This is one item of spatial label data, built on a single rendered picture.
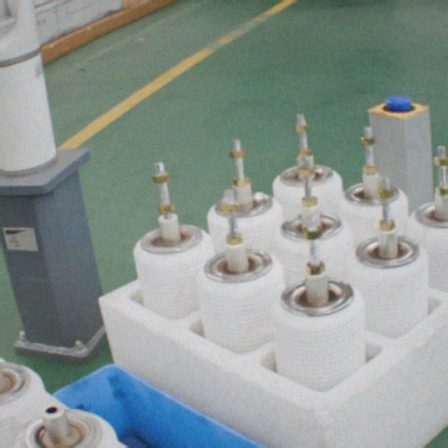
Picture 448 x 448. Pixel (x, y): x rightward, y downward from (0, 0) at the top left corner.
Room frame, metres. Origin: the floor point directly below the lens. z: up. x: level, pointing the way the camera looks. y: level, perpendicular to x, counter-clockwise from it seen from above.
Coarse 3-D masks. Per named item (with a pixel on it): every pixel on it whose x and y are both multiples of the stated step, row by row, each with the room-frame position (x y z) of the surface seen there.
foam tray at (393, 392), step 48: (432, 288) 0.80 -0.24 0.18; (144, 336) 0.82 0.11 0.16; (192, 336) 0.78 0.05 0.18; (432, 336) 0.70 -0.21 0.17; (192, 384) 0.76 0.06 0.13; (240, 384) 0.69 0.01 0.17; (288, 384) 0.66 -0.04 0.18; (384, 384) 0.65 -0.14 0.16; (432, 384) 0.71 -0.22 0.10; (240, 432) 0.70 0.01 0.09; (288, 432) 0.63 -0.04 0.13; (336, 432) 0.60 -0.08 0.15; (384, 432) 0.65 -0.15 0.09; (432, 432) 0.71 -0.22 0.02
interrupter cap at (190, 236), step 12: (156, 228) 0.92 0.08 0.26; (180, 228) 0.91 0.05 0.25; (192, 228) 0.90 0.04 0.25; (144, 240) 0.89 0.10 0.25; (156, 240) 0.89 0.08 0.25; (180, 240) 0.88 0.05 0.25; (192, 240) 0.87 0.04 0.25; (156, 252) 0.85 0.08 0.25; (168, 252) 0.85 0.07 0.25; (180, 252) 0.85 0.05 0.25
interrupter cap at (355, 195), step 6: (354, 186) 0.97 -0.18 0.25; (360, 186) 0.97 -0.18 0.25; (396, 186) 0.95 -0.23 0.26; (348, 192) 0.95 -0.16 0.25; (354, 192) 0.95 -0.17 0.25; (360, 192) 0.95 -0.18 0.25; (396, 192) 0.93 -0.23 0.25; (348, 198) 0.93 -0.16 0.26; (354, 198) 0.93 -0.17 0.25; (360, 198) 0.93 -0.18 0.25; (366, 198) 0.93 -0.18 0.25; (372, 198) 0.93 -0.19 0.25; (378, 198) 0.92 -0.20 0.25; (390, 198) 0.91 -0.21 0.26; (396, 198) 0.91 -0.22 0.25; (354, 204) 0.91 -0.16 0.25; (360, 204) 0.91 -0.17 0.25; (366, 204) 0.90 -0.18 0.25; (372, 204) 0.90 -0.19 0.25; (378, 204) 0.90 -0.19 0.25
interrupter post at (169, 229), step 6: (162, 216) 0.89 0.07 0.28; (174, 216) 0.88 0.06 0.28; (162, 222) 0.88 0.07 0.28; (168, 222) 0.87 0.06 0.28; (174, 222) 0.88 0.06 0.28; (162, 228) 0.88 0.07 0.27; (168, 228) 0.87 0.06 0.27; (174, 228) 0.88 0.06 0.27; (162, 234) 0.88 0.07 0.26; (168, 234) 0.87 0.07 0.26; (174, 234) 0.87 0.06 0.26; (168, 240) 0.87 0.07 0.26; (174, 240) 0.87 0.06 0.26
